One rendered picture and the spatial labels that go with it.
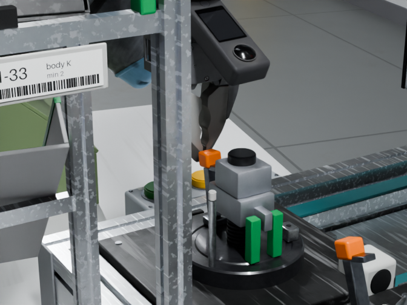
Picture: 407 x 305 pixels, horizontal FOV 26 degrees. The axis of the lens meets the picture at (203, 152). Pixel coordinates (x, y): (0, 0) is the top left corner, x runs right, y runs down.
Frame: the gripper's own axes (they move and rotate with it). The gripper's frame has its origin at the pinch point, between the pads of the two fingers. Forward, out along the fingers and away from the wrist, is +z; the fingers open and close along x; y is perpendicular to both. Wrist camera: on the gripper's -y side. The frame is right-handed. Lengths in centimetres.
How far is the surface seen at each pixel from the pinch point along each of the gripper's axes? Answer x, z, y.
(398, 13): -382, 101, 370
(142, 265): 10.1, 9.7, -4.2
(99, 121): -18, 21, 69
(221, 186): 2.2, 0.8, -7.5
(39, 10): 27.7, -24.4, -25.4
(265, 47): -265, 108, 364
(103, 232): 9.5, 10.8, 7.1
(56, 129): 23.4, -12.2, -15.7
